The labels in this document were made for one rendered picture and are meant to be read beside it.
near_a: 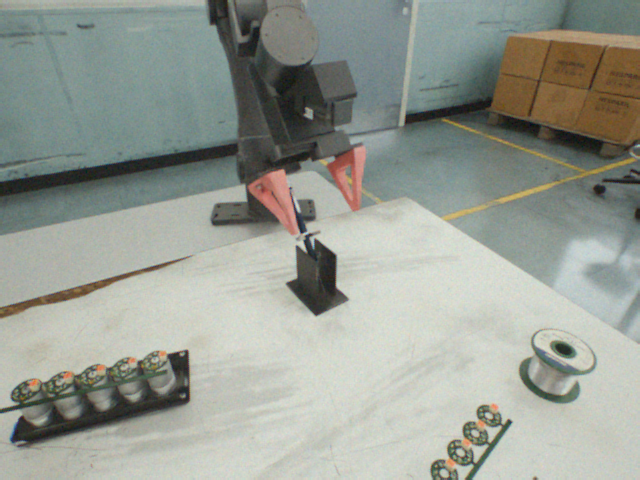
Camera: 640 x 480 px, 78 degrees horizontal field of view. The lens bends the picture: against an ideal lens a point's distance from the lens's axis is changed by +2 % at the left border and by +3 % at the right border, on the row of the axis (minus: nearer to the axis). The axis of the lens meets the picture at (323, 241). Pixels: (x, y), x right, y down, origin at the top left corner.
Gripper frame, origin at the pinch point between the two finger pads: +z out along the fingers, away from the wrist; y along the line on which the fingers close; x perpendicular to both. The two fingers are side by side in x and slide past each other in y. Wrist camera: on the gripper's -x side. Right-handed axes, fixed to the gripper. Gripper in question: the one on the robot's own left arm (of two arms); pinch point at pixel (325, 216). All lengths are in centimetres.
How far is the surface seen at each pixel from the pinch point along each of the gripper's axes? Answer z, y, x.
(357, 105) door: -73, 202, 219
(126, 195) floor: -51, 8, 231
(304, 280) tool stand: 7.8, -1.9, 8.2
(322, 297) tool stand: 11.0, -0.4, 7.6
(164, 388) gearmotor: 10.9, -23.4, 3.0
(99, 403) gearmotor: 9.6, -29.0, 4.5
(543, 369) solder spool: 23.4, 10.1, -15.1
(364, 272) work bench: 10.7, 8.7, 8.7
